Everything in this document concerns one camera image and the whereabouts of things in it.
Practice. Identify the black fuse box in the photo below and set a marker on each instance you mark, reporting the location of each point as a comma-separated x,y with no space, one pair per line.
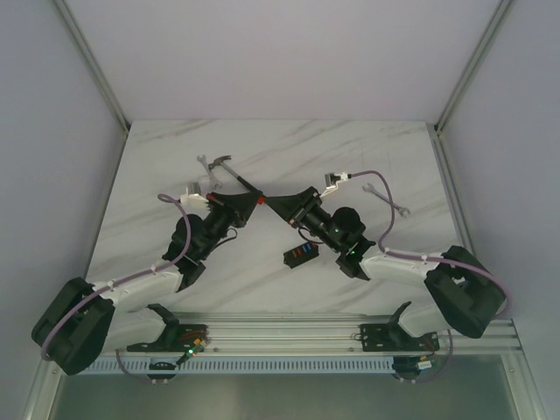
300,254

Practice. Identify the black handle claw hammer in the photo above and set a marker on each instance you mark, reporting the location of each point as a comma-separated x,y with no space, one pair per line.
223,163

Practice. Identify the white slotted cable duct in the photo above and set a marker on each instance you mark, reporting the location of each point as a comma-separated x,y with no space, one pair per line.
236,365

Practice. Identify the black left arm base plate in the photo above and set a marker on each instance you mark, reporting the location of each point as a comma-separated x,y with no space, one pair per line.
181,339

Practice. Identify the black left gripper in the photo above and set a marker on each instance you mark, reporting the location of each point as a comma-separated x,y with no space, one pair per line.
225,208

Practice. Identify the silver wrench right side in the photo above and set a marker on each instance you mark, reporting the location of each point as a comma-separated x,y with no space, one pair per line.
403,211

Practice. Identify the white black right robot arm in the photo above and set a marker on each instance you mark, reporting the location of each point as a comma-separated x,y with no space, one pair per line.
461,294

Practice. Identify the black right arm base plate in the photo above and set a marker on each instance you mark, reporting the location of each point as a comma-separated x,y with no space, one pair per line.
377,338

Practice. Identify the silver wrench left side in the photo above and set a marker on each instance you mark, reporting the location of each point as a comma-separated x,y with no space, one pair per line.
214,182

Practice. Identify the aluminium mounting rail frame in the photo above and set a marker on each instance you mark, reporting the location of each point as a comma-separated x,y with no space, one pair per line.
251,302

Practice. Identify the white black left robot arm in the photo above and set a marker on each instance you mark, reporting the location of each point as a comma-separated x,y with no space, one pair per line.
87,319

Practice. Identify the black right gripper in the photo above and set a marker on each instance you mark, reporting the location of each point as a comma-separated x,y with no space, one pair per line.
296,207

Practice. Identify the silver wrench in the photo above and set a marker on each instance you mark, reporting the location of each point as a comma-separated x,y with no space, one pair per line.
214,182
403,211

